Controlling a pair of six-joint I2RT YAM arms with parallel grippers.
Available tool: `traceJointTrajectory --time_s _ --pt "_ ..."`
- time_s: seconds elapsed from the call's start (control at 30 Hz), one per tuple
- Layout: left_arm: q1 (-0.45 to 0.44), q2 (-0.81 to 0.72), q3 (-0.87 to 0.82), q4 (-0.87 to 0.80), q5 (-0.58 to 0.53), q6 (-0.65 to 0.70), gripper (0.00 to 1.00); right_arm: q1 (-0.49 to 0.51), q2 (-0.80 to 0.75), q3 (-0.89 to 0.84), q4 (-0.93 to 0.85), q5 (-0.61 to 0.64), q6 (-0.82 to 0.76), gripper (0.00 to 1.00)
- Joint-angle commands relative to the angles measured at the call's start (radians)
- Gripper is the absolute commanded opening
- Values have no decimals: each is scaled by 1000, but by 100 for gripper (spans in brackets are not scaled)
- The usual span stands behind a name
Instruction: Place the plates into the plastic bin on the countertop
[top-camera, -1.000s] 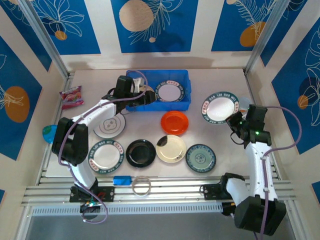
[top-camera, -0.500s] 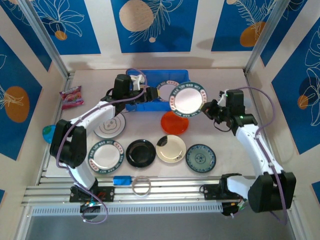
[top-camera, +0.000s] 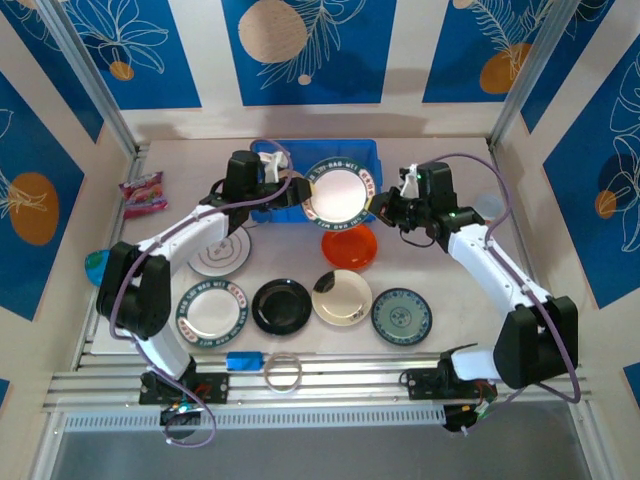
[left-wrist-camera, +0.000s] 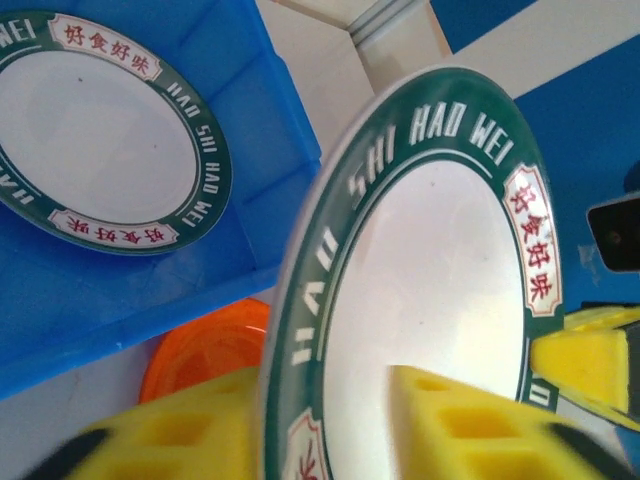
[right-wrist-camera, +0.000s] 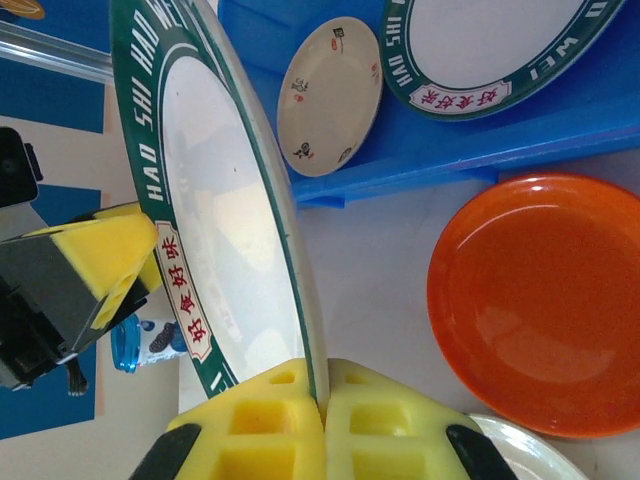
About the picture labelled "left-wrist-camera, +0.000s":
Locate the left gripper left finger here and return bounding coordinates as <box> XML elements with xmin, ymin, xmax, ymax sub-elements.
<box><xmin>49</xmin><ymin>367</ymin><xmax>262</xmax><ymax>480</ymax></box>

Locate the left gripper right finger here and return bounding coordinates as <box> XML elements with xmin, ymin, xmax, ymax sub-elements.
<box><xmin>388</xmin><ymin>364</ymin><xmax>636</xmax><ymax>480</ymax></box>

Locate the green-rimmed lettered white plate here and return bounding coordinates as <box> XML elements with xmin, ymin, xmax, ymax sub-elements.
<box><xmin>0</xmin><ymin>10</ymin><xmax>235</xmax><ymax>256</ymax></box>
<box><xmin>259</xmin><ymin>66</ymin><xmax>566</xmax><ymax>480</ymax></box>

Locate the blue plastic bin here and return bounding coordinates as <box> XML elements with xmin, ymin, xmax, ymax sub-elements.
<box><xmin>0</xmin><ymin>0</ymin><xmax>322</xmax><ymax>401</ymax></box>

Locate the orange plate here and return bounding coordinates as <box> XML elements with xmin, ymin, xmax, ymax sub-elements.
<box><xmin>138</xmin><ymin>298</ymin><xmax>271</xmax><ymax>405</ymax></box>

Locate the aluminium frame post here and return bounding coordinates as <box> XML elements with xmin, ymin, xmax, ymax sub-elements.
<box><xmin>348</xmin><ymin>0</ymin><xmax>437</xmax><ymax>49</ymax></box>

